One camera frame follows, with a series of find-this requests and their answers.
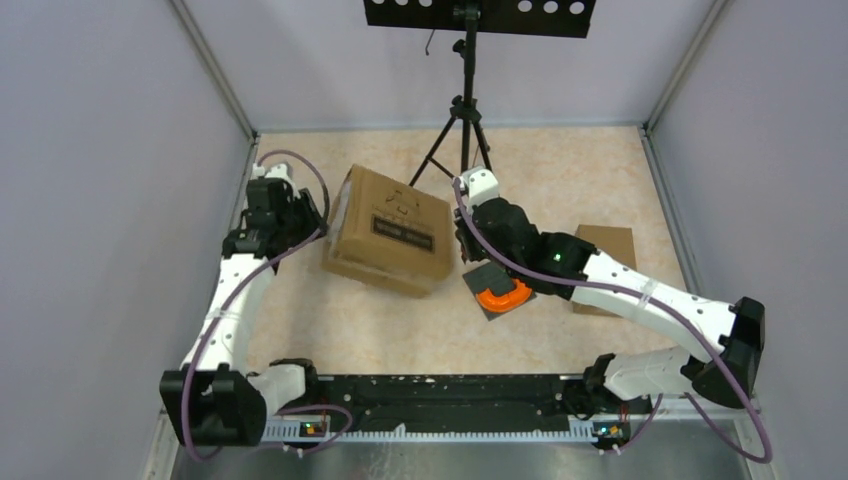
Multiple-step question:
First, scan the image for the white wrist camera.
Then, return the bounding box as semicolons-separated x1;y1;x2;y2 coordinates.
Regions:
250;162;293;183
457;166;500;210

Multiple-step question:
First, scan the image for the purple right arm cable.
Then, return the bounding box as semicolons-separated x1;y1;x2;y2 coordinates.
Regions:
451;176;775;465

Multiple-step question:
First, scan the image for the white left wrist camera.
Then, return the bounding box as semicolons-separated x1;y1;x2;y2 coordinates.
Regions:
250;162;293;183

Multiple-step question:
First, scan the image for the grey knife holder plate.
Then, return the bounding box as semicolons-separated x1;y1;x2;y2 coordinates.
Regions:
461;262;536;321

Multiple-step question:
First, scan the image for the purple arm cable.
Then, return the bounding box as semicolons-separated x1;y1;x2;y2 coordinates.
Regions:
181;149;356;462
451;176;775;465

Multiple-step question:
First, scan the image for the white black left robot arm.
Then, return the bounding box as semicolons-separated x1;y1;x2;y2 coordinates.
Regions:
159;174;324;448

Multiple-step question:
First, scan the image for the small cardboard box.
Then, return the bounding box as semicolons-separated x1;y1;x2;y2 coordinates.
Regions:
570;223;639;318

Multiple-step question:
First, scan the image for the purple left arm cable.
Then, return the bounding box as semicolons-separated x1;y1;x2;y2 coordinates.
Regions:
181;149;356;462

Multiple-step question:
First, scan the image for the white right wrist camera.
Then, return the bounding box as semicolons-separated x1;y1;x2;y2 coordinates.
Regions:
457;166;500;210

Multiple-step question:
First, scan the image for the black perforated tripod tray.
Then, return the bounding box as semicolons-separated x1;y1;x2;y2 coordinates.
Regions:
363;0;596;39

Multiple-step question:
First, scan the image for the black tripod stand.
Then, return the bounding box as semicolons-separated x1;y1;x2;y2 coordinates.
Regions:
408;1;492;186

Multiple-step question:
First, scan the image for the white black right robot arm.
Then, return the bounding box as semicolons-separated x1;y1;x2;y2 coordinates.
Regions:
455;198;765;412

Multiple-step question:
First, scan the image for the large cardboard express box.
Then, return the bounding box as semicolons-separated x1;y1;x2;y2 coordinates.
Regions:
321;164;454;298

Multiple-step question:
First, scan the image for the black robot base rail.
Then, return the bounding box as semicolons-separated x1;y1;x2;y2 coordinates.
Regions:
265;374;653;443

